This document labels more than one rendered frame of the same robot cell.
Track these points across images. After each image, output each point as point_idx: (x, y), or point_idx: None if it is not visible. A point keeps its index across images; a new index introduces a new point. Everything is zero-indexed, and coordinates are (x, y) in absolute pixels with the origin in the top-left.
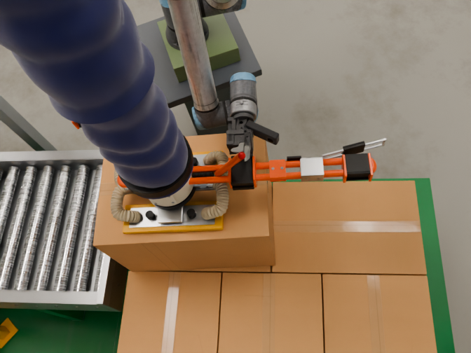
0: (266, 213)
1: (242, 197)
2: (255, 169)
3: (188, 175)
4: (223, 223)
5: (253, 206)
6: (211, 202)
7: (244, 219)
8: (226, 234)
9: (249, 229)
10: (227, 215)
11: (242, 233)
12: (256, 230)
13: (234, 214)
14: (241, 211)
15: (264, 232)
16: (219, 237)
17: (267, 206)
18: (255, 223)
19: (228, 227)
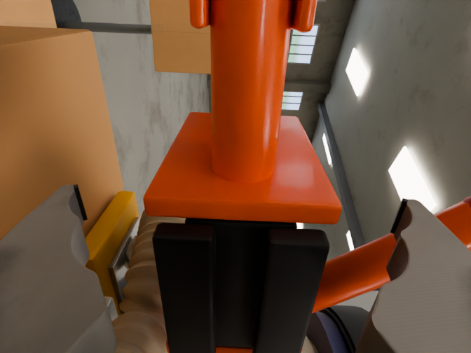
0: (39, 47)
1: (21, 202)
2: (289, 146)
3: (350, 321)
4: (102, 204)
5: (34, 126)
6: (106, 287)
7: (80, 139)
8: (115, 176)
9: (95, 108)
10: (86, 209)
11: (106, 129)
12: (91, 82)
13: (79, 187)
14: (66, 167)
15: (90, 50)
16: (123, 186)
17: (12, 46)
18: (80, 93)
19: (106, 181)
